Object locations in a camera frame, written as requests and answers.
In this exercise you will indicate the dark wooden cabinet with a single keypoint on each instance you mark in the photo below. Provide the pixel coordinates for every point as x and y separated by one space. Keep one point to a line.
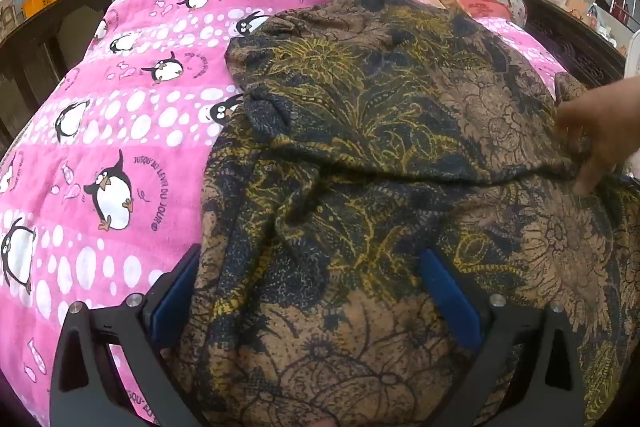
40 42

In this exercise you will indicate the person's right hand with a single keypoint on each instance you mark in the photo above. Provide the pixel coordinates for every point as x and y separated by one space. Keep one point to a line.
605 122

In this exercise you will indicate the brown floral patterned garment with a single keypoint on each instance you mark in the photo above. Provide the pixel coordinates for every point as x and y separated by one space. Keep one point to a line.
350 157

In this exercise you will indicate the pink penguin print blanket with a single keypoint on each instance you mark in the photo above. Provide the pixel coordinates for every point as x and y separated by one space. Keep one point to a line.
125 117

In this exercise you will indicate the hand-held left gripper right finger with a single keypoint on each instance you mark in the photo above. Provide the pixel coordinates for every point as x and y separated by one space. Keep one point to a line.
450 302

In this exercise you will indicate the pile of small packets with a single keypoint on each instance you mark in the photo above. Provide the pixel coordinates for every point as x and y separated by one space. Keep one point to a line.
570 4

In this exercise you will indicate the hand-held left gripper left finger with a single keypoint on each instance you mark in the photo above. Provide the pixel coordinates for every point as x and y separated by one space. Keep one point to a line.
175 302

